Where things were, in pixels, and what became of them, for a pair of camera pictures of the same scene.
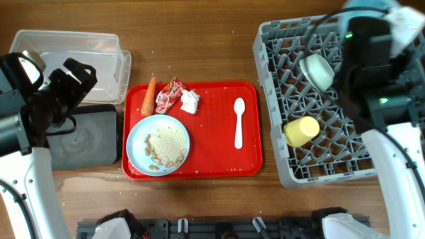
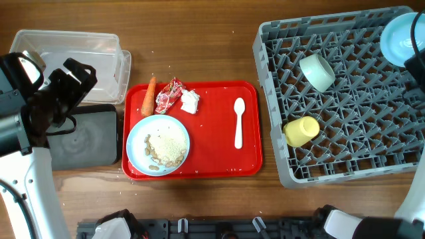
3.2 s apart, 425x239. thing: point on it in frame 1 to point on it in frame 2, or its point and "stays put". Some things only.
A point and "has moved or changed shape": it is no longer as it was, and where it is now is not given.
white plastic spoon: (239, 106) stays put
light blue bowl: (350, 8) has moved or changed shape
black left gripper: (62, 89) stays put
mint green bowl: (317, 72) stays put
